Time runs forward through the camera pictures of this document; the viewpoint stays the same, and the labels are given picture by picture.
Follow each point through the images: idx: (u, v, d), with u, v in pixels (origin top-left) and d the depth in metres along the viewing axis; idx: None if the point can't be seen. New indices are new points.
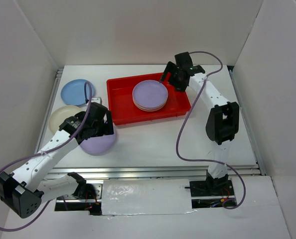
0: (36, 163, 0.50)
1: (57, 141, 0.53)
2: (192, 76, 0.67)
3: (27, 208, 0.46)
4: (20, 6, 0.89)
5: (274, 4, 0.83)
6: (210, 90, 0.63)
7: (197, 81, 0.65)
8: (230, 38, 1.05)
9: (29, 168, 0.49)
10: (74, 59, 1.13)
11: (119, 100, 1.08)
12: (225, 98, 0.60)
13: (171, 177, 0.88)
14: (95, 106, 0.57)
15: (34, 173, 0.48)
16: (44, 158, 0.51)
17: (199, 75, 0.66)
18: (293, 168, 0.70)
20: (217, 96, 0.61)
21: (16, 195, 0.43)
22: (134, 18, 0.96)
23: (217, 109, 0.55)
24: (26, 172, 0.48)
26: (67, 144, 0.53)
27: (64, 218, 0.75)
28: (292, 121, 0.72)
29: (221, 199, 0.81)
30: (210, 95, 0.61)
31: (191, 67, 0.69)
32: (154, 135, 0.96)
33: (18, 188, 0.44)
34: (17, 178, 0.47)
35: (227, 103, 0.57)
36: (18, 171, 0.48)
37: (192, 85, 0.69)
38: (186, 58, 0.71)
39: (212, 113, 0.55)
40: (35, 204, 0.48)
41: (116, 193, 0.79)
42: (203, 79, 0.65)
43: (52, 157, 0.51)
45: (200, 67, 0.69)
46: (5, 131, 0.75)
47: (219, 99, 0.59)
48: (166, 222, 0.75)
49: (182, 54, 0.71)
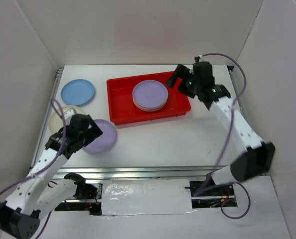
0: (27, 186, 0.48)
1: (45, 161, 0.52)
2: (217, 102, 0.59)
3: (27, 230, 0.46)
4: (20, 6, 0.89)
5: (274, 4, 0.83)
6: (238, 124, 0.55)
7: (222, 110, 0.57)
8: (230, 38, 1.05)
9: (21, 193, 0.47)
10: (74, 59, 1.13)
11: (119, 100, 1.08)
12: (258, 136, 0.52)
13: (172, 177, 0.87)
14: (78, 119, 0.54)
15: (28, 196, 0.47)
16: (35, 180, 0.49)
17: (223, 102, 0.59)
18: (292, 168, 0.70)
20: (248, 132, 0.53)
21: (14, 221, 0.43)
22: (133, 18, 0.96)
23: (250, 153, 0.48)
24: (20, 197, 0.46)
26: (56, 162, 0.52)
27: (65, 218, 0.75)
28: (292, 121, 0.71)
29: (221, 199, 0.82)
30: (238, 131, 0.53)
31: (215, 90, 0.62)
32: (155, 135, 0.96)
33: (15, 215, 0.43)
34: (11, 204, 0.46)
35: (261, 144, 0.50)
36: (10, 197, 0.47)
37: (214, 111, 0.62)
38: (209, 75, 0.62)
39: (244, 157, 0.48)
40: (34, 225, 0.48)
41: (117, 193, 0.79)
42: (229, 108, 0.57)
43: (43, 177, 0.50)
45: (226, 92, 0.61)
46: (5, 131, 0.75)
47: (250, 139, 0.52)
48: (166, 222, 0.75)
49: (208, 65, 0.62)
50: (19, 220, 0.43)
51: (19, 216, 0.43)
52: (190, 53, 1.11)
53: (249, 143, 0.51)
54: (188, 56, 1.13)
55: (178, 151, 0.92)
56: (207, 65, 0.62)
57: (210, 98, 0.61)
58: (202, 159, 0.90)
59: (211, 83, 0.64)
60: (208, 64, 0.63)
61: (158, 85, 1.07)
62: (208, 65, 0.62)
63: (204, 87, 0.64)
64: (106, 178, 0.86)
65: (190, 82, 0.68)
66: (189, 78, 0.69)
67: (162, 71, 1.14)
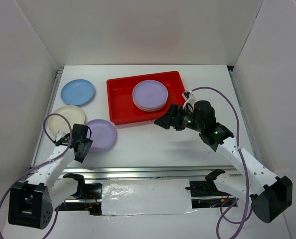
0: (46, 169, 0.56)
1: (58, 152, 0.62)
2: (222, 144, 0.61)
3: (45, 213, 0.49)
4: (20, 6, 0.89)
5: (273, 4, 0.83)
6: (250, 163, 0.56)
7: (230, 151, 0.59)
8: (230, 38, 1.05)
9: (41, 173, 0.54)
10: (74, 59, 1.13)
11: (119, 100, 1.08)
12: (272, 172, 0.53)
13: (171, 177, 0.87)
14: (79, 126, 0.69)
15: (48, 176, 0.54)
16: (52, 165, 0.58)
17: (229, 142, 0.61)
18: (292, 168, 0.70)
20: (261, 170, 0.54)
21: (38, 194, 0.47)
22: (134, 18, 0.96)
23: (269, 190, 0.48)
24: (41, 176, 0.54)
26: (67, 153, 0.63)
27: (65, 218, 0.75)
28: (292, 121, 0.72)
29: (221, 199, 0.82)
30: (252, 171, 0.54)
31: (217, 131, 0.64)
32: (155, 135, 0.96)
33: (37, 188, 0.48)
34: (33, 181, 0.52)
35: (277, 179, 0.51)
36: (30, 178, 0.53)
37: (220, 152, 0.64)
38: (212, 117, 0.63)
39: (264, 196, 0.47)
40: (48, 213, 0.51)
41: (116, 193, 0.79)
42: (236, 147, 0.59)
43: (59, 163, 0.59)
45: (228, 132, 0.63)
46: (5, 130, 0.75)
47: (265, 177, 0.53)
48: (166, 222, 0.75)
49: (209, 110, 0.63)
50: (42, 189, 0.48)
51: (42, 187, 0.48)
52: (190, 53, 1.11)
53: (265, 181, 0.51)
54: (188, 56, 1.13)
55: (178, 151, 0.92)
56: (208, 107, 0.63)
57: (214, 141, 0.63)
58: (202, 159, 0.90)
59: (213, 124, 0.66)
60: (209, 106, 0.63)
61: (157, 85, 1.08)
62: (210, 108, 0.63)
63: (207, 128, 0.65)
64: (98, 178, 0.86)
65: (190, 120, 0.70)
66: (187, 116, 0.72)
67: (163, 71, 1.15)
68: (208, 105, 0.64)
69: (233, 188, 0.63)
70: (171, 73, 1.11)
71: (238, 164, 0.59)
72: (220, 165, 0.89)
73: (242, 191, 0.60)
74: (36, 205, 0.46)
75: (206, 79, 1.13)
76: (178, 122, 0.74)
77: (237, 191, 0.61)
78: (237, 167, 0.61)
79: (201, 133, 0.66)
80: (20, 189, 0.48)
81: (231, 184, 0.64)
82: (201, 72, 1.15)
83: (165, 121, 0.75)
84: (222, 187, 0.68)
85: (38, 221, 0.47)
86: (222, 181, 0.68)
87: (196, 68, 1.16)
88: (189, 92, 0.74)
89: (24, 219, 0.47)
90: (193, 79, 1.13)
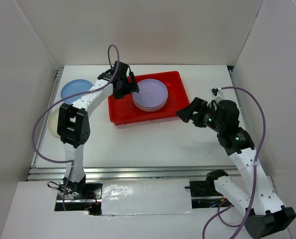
0: (87, 97, 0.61)
1: (99, 85, 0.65)
2: (239, 154, 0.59)
3: (82, 135, 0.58)
4: (21, 6, 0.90)
5: (274, 3, 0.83)
6: (260, 183, 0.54)
7: (244, 164, 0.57)
8: (230, 38, 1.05)
9: (83, 100, 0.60)
10: (74, 59, 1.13)
11: (119, 100, 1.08)
12: (280, 200, 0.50)
13: (171, 177, 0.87)
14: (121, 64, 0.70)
15: (88, 103, 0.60)
16: (93, 94, 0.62)
17: (246, 154, 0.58)
18: (293, 167, 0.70)
20: (269, 194, 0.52)
21: (78, 116, 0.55)
22: (134, 17, 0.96)
23: (268, 217, 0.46)
24: (83, 102, 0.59)
26: (106, 87, 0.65)
27: (64, 218, 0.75)
28: (292, 121, 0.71)
29: (221, 199, 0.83)
30: (259, 192, 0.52)
31: (237, 137, 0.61)
32: (155, 135, 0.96)
33: (79, 111, 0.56)
34: (76, 106, 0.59)
35: (281, 209, 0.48)
36: (75, 102, 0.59)
37: (233, 160, 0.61)
38: (234, 119, 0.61)
39: (261, 221, 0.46)
40: (86, 134, 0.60)
41: (117, 193, 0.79)
42: (252, 163, 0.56)
43: (99, 95, 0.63)
45: (249, 142, 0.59)
46: (5, 130, 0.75)
47: (270, 201, 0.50)
48: (165, 222, 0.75)
49: (233, 111, 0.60)
50: (83, 113, 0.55)
51: (83, 111, 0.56)
52: (189, 52, 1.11)
53: (269, 206, 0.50)
54: (189, 55, 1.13)
55: (177, 151, 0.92)
56: (233, 108, 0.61)
57: (231, 146, 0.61)
58: (202, 159, 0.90)
59: (234, 128, 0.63)
60: (234, 108, 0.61)
61: (157, 84, 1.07)
62: (234, 110, 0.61)
63: (227, 131, 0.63)
64: (97, 178, 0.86)
65: (210, 119, 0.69)
66: (209, 114, 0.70)
67: (162, 71, 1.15)
68: (233, 106, 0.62)
69: (231, 195, 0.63)
70: (171, 73, 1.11)
71: (247, 179, 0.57)
72: (220, 166, 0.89)
73: (239, 201, 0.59)
74: (78, 126, 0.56)
75: (206, 79, 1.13)
76: (199, 117, 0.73)
77: (234, 199, 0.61)
78: (244, 180, 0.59)
79: (219, 135, 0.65)
80: (67, 109, 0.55)
81: (231, 190, 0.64)
82: (201, 72, 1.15)
83: (185, 113, 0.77)
84: (222, 189, 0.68)
85: (78, 139, 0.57)
86: (222, 184, 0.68)
87: (196, 68, 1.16)
88: (217, 90, 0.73)
89: (69, 134, 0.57)
90: (193, 79, 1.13)
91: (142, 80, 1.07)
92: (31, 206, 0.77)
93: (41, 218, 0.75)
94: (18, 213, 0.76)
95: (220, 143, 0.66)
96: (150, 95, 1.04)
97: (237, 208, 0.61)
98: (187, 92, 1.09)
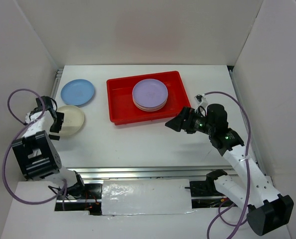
0: (35, 125, 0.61)
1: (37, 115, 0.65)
2: (230, 151, 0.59)
3: (55, 156, 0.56)
4: (21, 6, 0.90)
5: (273, 4, 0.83)
6: (255, 176, 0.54)
7: (237, 158, 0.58)
8: (231, 38, 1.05)
9: (33, 129, 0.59)
10: (74, 59, 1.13)
11: (119, 100, 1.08)
12: (276, 189, 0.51)
13: (171, 177, 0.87)
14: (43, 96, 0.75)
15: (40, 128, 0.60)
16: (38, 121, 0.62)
17: (237, 150, 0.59)
18: (292, 167, 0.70)
20: (264, 184, 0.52)
21: (39, 138, 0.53)
22: (134, 18, 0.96)
23: (267, 207, 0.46)
24: (33, 131, 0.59)
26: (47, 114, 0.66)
27: (64, 218, 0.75)
28: (292, 121, 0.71)
29: (221, 199, 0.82)
30: (255, 183, 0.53)
31: (227, 136, 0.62)
32: (155, 135, 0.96)
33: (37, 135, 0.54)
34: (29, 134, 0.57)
35: (279, 197, 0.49)
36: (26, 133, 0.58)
37: (226, 158, 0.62)
38: (223, 120, 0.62)
39: (261, 212, 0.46)
40: (57, 157, 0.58)
41: (117, 193, 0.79)
42: (244, 157, 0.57)
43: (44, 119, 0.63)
45: (239, 139, 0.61)
46: (5, 130, 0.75)
47: (267, 191, 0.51)
48: (165, 222, 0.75)
49: (221, 113, 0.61)
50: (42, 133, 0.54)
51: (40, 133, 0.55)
52: (189, 52, 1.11)
53: (266, 196, 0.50)
54: (189, 56, 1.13)
55: (177, 151, 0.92)
56: (222, 110, 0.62)
57: (223, 145, 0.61)
58: (202, 159, 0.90)
59: (224, 128, 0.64)
60: (222, 110, 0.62)
61: (158, 84, 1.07)
62: (222, 112, 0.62)
63: (218, 132, 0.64)
64: (97, 178, 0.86)
65: (201, 124, 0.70)
66: (198, 119, 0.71)
67: (162, 71, 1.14)
68: (221, 108, 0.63)
69: (232, 193, 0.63)
70: (171, 73, 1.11)
71: (242, 174, 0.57)
72: (220, 166, 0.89)
73: (240, 199, 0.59)
74: (43, 148, 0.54)
75: (206, 79, 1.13)
76: (189, 125, 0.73)
77: (235, 197, 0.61)
78: (240, 176, 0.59)
79: (210, 136, 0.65)
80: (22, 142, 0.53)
81: (232, 188, 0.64)
82: (201, 71, 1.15)
83: (176, 123, 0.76)
84: (222, 188, 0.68)
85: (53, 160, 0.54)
86: (222, 184, 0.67)
87: (196, 68, 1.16)
88: (202, 96, 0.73)
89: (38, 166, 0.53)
90: (193, 79, 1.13)
91: (142, 80, 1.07)
92: (30, 206, 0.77)
93: (41, 219, 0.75)
94: (18, 213, 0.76)
95: (212, 144, 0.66)
96: (150, 94, 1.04)
97: (239, 205, 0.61)
98: (187, 91, 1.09)
